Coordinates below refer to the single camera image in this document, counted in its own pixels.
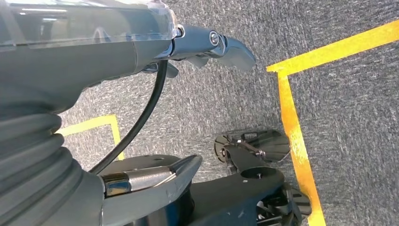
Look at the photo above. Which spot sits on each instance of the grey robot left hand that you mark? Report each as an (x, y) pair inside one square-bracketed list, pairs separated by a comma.
[(78, 56)]

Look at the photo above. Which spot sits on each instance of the black robot wheeled base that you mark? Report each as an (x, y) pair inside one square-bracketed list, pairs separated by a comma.
[(218, 199)]

